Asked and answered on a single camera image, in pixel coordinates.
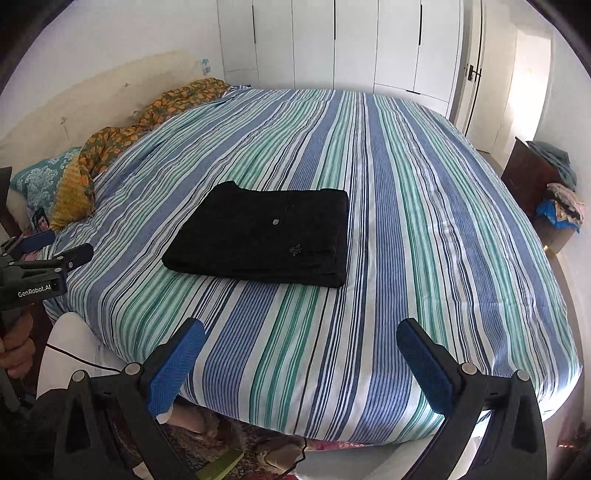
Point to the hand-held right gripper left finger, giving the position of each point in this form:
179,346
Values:
178,364

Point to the patterned rug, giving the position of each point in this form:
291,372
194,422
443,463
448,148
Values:
240,438

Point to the beige slipper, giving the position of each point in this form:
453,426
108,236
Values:
281,457

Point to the black pants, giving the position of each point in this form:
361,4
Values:
258,235

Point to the cream padded headboard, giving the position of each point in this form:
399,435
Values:
92,92

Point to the person's left hand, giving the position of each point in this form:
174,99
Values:
18,348

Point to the dark wooden dresser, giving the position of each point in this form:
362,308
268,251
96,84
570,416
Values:
524,177

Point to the teal cloth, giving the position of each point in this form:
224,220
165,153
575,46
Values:
556,159

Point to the person's leg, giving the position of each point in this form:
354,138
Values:
69,341

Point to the white wardrobe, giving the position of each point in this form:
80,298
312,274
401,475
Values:
346,41

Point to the white door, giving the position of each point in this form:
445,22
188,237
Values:
471,55

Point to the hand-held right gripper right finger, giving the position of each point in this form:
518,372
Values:
427,369

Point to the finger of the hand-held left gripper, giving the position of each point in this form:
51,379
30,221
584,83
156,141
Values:
37,241
74,256

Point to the teal patterned pillow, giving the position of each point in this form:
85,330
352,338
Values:
39,177

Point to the small wall sticker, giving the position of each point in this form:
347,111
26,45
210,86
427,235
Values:
206,65

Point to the orange floral blanket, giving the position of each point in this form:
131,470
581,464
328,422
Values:
157,113

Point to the mustard dotted pillow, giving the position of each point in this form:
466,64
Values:
71,194

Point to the pile of colourful clothes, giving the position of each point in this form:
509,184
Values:
561,207

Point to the smartphone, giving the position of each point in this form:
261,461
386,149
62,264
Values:
40,220

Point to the blue green striped bedspread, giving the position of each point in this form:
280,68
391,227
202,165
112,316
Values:
392,184

